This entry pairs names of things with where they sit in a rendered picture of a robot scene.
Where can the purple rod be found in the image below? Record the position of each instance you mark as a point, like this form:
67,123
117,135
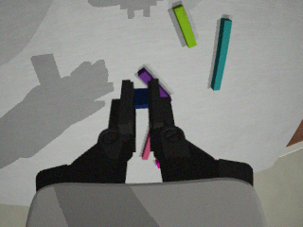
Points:
146,76

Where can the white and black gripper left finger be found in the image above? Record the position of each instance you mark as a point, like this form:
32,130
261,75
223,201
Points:
101,163

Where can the small blue block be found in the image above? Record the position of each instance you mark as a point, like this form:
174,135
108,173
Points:
141,98

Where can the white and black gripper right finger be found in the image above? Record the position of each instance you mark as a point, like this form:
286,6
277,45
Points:
179,159

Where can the pink rod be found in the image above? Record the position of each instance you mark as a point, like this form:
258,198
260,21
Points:
146,149

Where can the turquoise rod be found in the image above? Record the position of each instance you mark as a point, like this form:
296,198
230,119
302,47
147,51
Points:
223,42

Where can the lime green rod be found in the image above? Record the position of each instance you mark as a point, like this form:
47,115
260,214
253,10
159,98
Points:
183,22

